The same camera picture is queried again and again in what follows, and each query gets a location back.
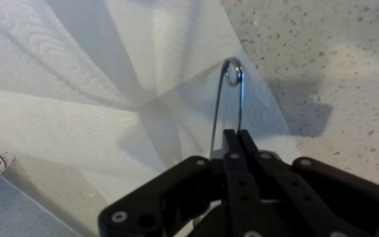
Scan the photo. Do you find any white paper towel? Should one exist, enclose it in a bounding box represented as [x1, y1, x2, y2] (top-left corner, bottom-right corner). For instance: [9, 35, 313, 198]
[0, 0, 303, 237]

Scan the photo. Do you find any thin metal wire loop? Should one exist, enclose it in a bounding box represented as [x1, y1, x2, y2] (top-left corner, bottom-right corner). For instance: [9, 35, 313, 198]
[210, 55, 247, 160]

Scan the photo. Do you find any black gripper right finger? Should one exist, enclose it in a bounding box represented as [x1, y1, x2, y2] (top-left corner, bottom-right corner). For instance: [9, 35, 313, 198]
[239, 129, 379, 237]

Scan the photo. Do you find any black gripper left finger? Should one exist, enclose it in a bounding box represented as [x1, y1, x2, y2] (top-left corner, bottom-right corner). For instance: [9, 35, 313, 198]
[98, 127, 263, 237]

